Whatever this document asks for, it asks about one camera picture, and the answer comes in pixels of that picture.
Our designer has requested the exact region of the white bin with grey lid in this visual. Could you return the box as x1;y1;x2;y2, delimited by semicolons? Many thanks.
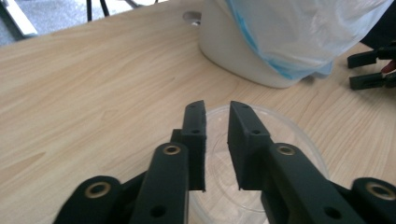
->
181;0;314;90

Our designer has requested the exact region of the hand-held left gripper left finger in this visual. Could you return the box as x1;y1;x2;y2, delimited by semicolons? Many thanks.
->
128;99;208;224

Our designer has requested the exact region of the translucent white bin bag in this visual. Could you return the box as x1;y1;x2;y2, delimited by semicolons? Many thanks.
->
222;0;396;81

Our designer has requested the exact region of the white desk leg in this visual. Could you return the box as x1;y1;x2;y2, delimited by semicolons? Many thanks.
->
0;0;39;41

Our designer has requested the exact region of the black folding chair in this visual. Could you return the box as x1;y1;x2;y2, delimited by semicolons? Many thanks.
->
85;0;150;22

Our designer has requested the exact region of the clear round plastic bowl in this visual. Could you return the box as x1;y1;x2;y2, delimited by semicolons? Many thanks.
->
186;104;332;224

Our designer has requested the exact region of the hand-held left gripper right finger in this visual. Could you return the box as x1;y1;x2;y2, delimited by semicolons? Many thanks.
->
226;100;369;224

